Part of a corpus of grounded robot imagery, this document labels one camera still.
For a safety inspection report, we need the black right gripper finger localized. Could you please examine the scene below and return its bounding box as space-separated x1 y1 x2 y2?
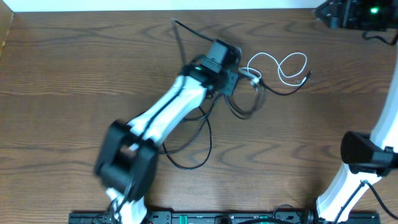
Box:
316 14 338 29
314 0 335 16

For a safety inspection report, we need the white cable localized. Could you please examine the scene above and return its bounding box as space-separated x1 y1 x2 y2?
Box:
238 52 308 93

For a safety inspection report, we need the black USB cable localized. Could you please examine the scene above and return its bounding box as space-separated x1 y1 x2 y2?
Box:
158 70 313 170

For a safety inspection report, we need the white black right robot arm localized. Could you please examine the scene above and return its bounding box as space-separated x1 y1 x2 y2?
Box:
302 0 397 223

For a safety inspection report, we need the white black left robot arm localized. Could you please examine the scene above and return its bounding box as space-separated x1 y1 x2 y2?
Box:
94 63 238 223

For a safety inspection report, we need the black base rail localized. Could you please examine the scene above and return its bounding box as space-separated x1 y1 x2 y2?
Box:
68 210 382 224

